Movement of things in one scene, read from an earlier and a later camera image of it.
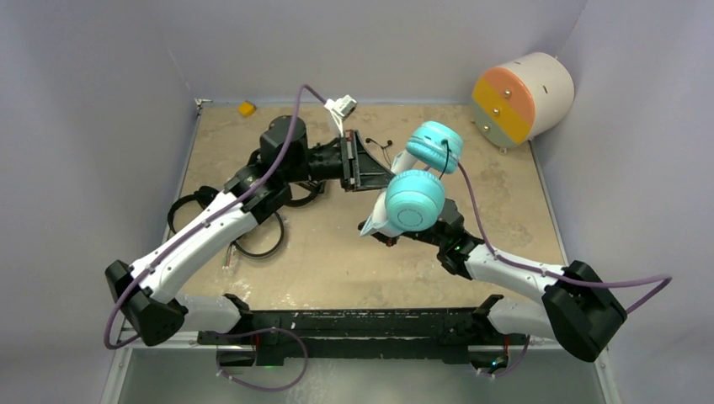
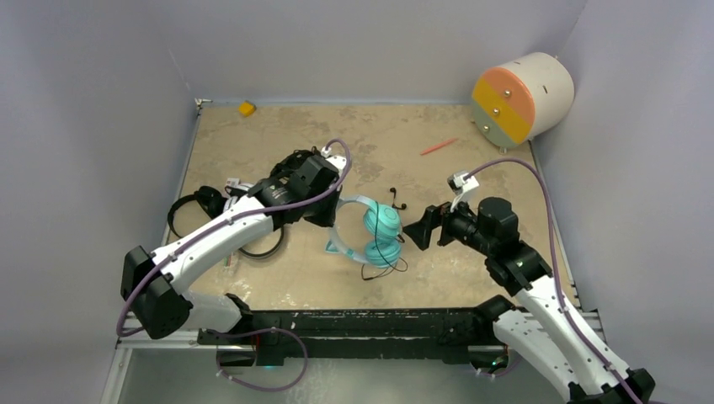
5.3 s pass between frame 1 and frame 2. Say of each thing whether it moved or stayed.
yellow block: stayed
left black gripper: moved
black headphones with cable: stayed
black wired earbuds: moved
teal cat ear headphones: moved
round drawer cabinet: stayed
